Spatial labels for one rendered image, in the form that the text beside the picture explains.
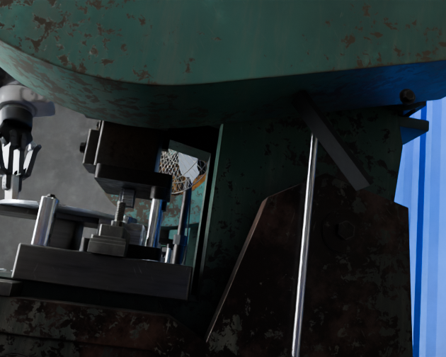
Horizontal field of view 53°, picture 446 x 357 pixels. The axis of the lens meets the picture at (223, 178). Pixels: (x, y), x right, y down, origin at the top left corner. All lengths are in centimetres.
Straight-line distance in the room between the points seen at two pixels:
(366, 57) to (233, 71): 19
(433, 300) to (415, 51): 133
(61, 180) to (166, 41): 740
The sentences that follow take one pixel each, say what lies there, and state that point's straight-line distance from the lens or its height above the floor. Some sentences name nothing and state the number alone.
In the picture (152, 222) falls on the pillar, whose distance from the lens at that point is 94.
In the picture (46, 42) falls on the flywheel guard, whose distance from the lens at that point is 65.
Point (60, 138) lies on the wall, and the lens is 818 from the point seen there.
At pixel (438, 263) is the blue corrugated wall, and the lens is 193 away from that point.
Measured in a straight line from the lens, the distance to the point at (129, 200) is 102.
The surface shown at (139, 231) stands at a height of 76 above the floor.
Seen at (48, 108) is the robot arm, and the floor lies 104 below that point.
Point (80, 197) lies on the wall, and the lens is 787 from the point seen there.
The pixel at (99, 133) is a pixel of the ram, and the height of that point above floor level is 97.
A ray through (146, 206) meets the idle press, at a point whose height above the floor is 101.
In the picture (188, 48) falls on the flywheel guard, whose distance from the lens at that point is 63.
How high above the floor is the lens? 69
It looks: 13 degrees up
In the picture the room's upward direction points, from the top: 8 degrees clockwise
